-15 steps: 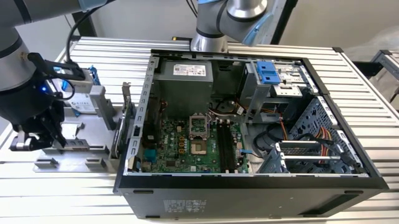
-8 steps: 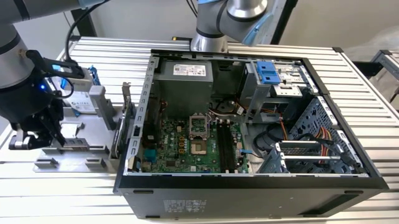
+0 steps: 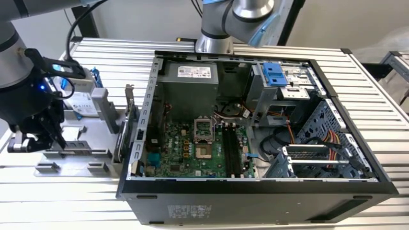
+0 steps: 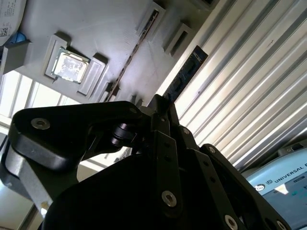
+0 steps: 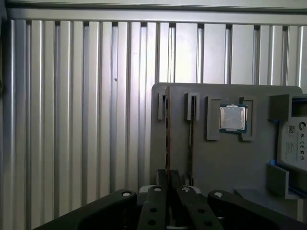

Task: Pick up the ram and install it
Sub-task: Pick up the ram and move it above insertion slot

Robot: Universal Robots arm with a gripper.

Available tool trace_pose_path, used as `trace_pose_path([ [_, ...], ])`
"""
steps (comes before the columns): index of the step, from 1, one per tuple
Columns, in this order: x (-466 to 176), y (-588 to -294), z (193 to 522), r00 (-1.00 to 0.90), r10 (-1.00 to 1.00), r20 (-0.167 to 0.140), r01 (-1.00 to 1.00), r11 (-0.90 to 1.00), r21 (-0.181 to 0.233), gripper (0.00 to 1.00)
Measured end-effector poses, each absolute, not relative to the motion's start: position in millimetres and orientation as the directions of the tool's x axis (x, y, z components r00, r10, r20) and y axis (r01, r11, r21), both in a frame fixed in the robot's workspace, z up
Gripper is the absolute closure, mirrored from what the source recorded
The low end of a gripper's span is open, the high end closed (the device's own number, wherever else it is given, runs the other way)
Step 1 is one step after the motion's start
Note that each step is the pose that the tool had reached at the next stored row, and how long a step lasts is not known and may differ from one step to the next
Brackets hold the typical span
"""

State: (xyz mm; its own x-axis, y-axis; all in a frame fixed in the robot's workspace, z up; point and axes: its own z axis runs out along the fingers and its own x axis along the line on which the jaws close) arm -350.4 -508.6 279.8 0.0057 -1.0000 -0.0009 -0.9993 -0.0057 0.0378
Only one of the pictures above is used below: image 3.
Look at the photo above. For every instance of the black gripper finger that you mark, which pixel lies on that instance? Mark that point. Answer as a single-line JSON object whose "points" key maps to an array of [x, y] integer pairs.
{"points": [[50, 127]]}

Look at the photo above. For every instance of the hard disk in blue carrier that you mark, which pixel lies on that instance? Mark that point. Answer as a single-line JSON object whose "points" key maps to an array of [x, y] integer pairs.
{"points": [[82, 105]]}

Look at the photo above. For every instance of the silver CPU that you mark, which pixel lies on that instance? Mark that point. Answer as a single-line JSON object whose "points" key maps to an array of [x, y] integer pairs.
{"points": [[72, 133]]}

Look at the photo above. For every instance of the green motherboard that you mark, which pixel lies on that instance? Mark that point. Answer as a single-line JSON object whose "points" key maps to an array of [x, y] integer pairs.
{"points": [[173, 155]]}

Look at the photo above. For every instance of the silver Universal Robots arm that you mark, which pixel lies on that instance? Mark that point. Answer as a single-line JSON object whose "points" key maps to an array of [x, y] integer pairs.
{"points": [[245, 12]]}

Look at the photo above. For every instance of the blue plastic drive latch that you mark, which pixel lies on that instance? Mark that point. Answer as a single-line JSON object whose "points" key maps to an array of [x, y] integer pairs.
{"points": [[274, 76]]}

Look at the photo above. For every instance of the small yellow black connector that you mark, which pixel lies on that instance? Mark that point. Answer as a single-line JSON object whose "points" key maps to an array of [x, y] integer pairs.
{"points": [[178, 39]]}

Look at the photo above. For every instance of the metal disk bay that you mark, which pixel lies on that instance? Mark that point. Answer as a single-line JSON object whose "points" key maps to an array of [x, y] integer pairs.
{"points": [[315, 162]]}

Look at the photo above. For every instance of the grey power supply unit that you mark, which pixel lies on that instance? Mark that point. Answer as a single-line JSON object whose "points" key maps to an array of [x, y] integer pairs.
{"points": [[188, 100]]}

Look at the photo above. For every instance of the grey parts rack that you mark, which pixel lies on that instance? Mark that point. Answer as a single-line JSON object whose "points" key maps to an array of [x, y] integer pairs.
{"points": [[96, 136]]}

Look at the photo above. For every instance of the black PC case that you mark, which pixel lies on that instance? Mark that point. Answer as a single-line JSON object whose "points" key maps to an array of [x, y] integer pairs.
{"points": [[223, 208]]}

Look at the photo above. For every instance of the black round fan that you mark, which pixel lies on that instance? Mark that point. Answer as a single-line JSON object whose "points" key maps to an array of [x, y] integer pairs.
{"points": [[227, 110]]}

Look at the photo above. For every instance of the CPU socket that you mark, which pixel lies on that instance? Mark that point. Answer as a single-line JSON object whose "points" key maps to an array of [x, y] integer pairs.
{"points": [[204, 151]]}

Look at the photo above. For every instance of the black metal post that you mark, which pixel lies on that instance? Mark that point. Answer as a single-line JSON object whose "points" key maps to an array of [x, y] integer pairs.
{"points": [[90, 26], [290, 21]]}

